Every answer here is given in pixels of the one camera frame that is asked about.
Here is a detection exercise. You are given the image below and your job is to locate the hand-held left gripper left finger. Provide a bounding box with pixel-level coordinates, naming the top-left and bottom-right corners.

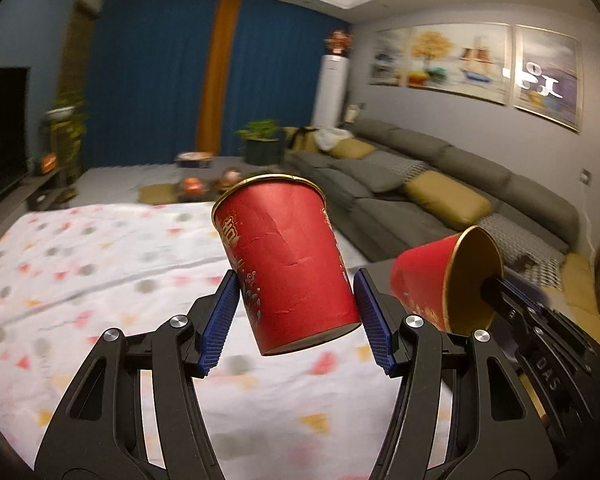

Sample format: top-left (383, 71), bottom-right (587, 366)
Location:
top-left (34, 270), bottom-right (241, 480)

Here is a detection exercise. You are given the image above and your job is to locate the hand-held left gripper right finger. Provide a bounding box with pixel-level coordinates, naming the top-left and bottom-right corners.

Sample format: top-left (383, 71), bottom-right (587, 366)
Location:
top-left (354, 268), bottom-right (547, 480)

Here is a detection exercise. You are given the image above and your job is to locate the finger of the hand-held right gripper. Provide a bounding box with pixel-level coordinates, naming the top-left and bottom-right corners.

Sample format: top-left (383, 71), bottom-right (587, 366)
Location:
top-left (480, 274), bottom-right (600, 412)

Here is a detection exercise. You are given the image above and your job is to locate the red paper cup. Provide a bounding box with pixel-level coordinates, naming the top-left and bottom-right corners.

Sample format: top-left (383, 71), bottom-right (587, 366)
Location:
top-left (390, 226), bottom-right (504, 334)
top-left (211, 174), bottom-right (362, 359)

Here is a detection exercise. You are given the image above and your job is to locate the black white patterned cushion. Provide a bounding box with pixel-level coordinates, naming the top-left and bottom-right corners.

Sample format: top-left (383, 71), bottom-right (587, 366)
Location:
top-left (367, 152), bottom-right (429, 181)
top-left (477, 212), bottom-right (566, 287)

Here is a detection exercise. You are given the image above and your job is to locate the grey cushion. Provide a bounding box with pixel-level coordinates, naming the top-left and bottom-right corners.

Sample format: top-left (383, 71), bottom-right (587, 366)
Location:
top-left (330, 157), bottom-right (421, 194)

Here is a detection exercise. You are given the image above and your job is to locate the printed white tablecloth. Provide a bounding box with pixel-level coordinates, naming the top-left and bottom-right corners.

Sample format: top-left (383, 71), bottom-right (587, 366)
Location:
top-left (0, 202), bottom-right (457, 480)

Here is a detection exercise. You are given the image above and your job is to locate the flat printed box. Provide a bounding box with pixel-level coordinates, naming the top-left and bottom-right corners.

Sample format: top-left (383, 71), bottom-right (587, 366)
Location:
top-left (177, 152), bottom-right (214, 169)

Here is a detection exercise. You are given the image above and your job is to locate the small yellow cushion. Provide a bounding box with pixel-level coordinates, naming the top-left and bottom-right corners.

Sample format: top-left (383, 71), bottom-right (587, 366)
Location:
top-left (327, 137), bottom-right (379, 161)

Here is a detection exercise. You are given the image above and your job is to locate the grey coffee table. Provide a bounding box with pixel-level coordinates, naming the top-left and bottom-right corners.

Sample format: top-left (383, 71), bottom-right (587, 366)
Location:
top-left (77, 162), bottom-right (302, 207)

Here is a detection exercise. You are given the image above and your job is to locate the grey sofa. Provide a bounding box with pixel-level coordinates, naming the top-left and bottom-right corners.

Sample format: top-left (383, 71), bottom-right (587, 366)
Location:
top-left (285, 119), bottom-right (581, 267)

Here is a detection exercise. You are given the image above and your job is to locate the white cloth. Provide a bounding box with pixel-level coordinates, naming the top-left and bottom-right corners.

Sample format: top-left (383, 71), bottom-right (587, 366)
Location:
top-left (316, 127), bottom-right (354, 150)

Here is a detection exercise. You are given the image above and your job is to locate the potted plant in dark pot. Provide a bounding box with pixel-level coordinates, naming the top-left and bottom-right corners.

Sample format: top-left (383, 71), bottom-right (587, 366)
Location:
top-left (236, 120), bottom-right (287, 165)

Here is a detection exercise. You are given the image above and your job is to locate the grey television cabinet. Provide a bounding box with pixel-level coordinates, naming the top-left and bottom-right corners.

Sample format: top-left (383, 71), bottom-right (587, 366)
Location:
top-left (0, 167), bottom-right (77, 252)

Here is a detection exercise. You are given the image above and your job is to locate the small orange box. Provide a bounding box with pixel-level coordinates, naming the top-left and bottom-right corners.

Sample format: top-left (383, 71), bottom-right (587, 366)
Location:
top-left (35, 152), bottom-right (60, 176)

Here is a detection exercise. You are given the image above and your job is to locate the white standing air conditioner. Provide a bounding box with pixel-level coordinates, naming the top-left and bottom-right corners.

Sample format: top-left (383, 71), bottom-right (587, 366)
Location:
top-left (312, 54), bottom-right (351, 129)

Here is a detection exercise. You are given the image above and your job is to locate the orange curtain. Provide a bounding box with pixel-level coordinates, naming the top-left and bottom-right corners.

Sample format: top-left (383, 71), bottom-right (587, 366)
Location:
top-left (196, 0), bottom-right (244, 159)

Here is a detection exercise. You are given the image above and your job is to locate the potted plant on stand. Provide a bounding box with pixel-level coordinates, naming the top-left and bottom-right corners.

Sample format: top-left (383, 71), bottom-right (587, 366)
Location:
top-left (45, 91), bottom-right (89, 182)

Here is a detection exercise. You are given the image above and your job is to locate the blue curtain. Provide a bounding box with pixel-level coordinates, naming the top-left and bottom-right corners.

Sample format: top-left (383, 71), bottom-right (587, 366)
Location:
top-left (82, 0), bottom-right (221, 169)
top-left (222, 0), bottom-right (354, 162)

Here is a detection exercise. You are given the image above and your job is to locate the small landscape painting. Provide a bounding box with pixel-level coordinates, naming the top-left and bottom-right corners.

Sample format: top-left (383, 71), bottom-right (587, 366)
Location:
top-left (367, 27), bottom-right (412, 86)

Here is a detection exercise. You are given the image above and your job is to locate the purple grey framed painting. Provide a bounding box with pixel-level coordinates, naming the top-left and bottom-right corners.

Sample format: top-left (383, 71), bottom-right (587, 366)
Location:
top-left (512, 24), bottom-right (584, 134)

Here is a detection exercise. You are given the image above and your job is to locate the tree and sailboat painting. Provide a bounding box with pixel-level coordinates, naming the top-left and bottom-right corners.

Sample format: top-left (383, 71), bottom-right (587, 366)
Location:
top-left (406, 22), bottom-right (512, 106)

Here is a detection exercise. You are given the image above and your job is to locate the golden flower ornament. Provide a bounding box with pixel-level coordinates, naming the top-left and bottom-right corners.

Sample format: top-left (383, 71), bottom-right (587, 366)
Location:
top-left (326, 30), bottom-right (354, 56)

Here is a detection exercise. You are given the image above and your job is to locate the black television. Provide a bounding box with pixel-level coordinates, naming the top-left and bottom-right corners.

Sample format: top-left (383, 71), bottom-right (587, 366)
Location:
top-left (0, 66), bottom-right (34, 212)

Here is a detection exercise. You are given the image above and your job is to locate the white cable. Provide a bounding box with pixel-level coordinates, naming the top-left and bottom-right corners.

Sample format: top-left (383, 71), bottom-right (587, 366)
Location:
top-left (582, 182), bottom-right (599, 257)

